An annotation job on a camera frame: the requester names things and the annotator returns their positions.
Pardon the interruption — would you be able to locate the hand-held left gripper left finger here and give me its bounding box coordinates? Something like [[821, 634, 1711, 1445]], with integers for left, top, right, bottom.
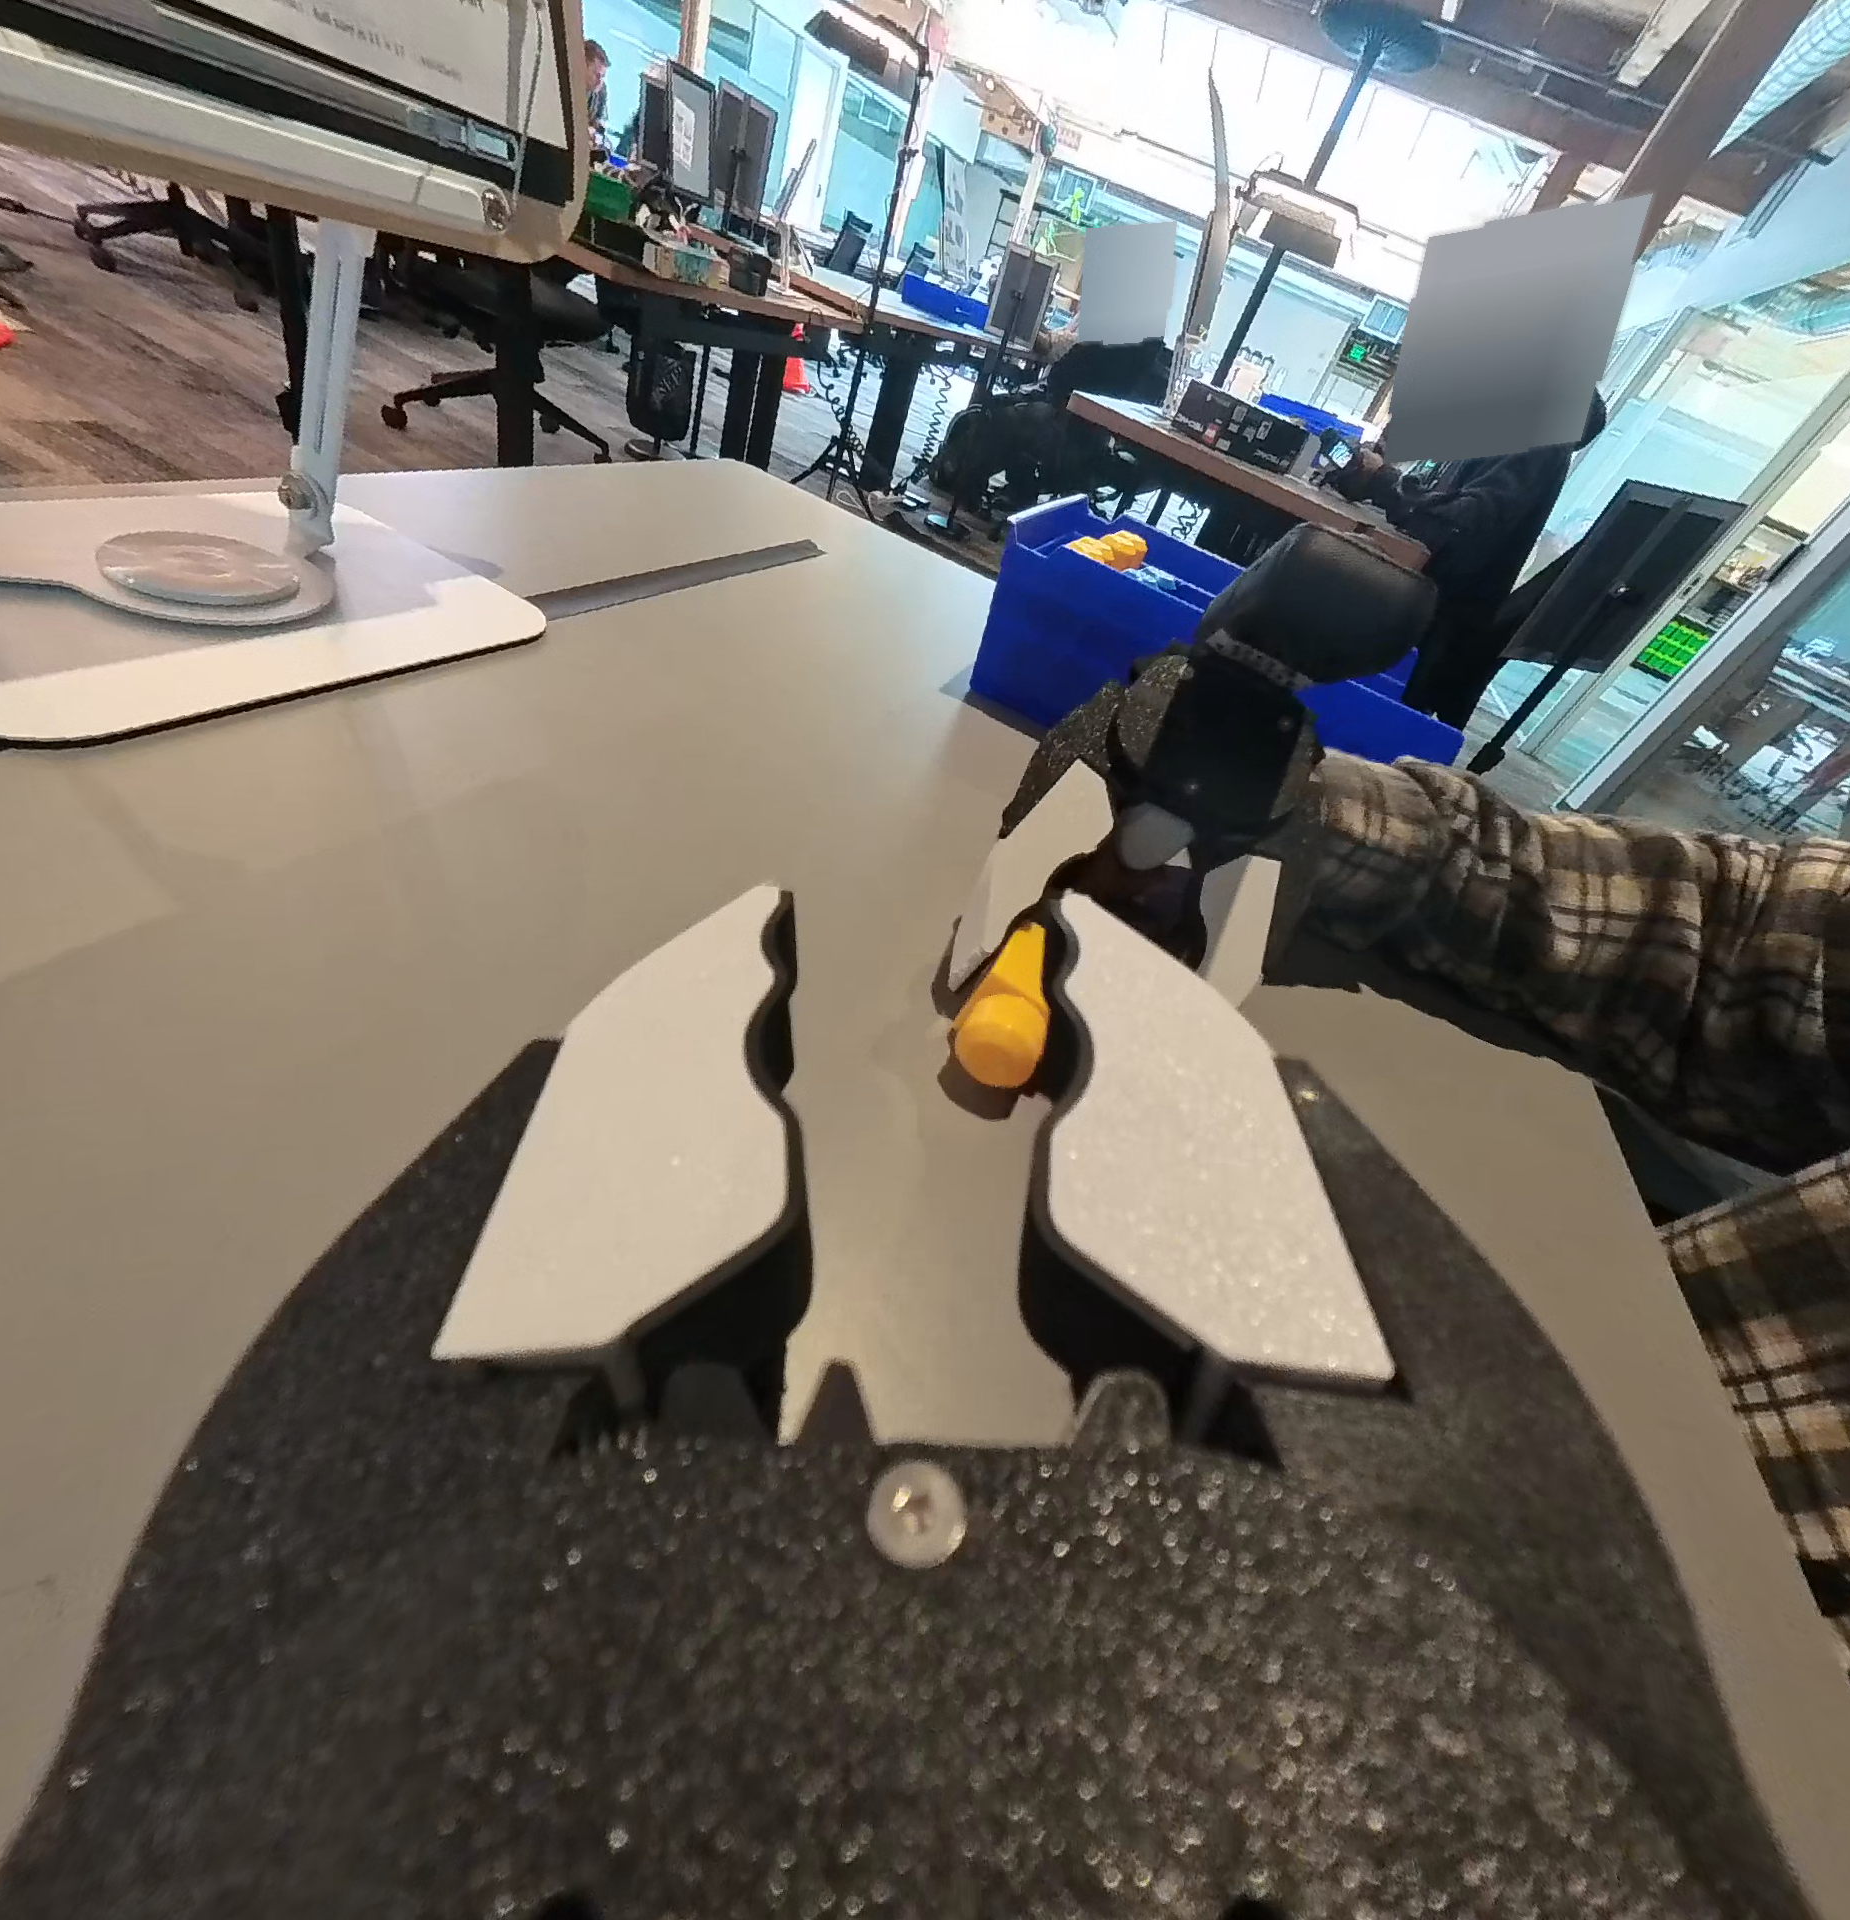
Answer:
[[430, 882, 816, 1404]]

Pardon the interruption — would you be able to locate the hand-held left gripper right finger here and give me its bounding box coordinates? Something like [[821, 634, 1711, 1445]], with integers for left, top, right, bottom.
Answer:
[[1021, 887, 1399, 1417]]

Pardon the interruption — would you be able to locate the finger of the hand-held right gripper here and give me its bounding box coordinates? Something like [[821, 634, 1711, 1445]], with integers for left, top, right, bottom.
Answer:
[[945, 778, 1118, 995], [1195, 853, 1290, 1006]]

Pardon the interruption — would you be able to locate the yellow one-stud block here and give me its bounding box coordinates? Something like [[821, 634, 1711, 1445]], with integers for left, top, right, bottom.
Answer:
[[947, 919, 1083, 1119]]

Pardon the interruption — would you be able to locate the blue plastic bin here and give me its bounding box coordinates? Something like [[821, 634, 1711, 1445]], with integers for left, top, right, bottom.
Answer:
[[970, 496, 1466, 766]]

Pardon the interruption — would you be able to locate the wooden office desk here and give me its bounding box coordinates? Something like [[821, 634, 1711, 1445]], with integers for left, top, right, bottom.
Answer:
[[542, 240, 868, 466], [1067, 387, 1430, 573]]

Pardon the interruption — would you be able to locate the black equipment box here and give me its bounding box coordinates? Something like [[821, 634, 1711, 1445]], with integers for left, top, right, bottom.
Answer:
[[1172, 379, 1318, 466]]

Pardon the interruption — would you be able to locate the black tilted panel stand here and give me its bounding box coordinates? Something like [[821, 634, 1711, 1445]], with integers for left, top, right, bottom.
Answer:
[[1470, 480, 1788, 775]]

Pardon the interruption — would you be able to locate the white rounded board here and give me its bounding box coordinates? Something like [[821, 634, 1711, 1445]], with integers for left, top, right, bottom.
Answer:
[[0, 492, 548, 745]]

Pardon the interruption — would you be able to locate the person's plaid shirt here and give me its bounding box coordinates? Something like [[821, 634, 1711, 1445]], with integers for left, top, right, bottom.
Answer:
[[1661, 1140, 1850, 1666]]

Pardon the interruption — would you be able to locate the black office chair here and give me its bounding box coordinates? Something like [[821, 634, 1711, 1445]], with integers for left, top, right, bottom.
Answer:
[[70, 181, 267, 280], [382, 246, 614, 466]]

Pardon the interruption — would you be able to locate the black desk monitor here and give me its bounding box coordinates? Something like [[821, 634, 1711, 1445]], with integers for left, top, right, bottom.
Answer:
[[642, 63, 719, 204], [715, 78, 782, 227]]

